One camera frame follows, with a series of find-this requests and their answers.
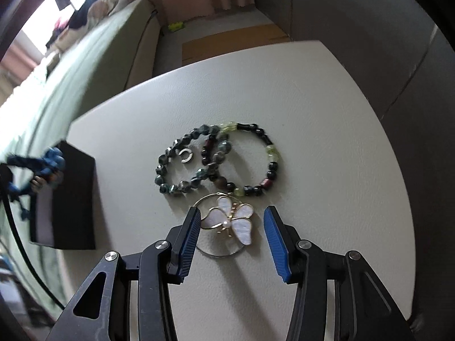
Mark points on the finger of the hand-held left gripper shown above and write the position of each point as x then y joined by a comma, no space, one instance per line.
5,177

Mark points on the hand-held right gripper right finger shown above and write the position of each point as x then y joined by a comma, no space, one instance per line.
279,248

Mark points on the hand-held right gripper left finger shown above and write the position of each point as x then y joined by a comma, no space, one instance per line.
186,248

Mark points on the black box with white inside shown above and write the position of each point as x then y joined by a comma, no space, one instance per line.
71,191

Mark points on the narrow pink curtain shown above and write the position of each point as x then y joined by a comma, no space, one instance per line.
17,55

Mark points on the bed with green sheet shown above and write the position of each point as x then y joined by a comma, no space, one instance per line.
71,64

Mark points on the pile of clothes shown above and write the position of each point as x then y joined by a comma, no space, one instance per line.
85,10

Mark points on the flat cardboard sheet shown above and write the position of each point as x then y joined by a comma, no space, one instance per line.
227,42

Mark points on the small green thing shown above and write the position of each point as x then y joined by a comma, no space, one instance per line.
175,26

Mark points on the dark grey wardrobe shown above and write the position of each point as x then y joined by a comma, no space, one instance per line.
355,17

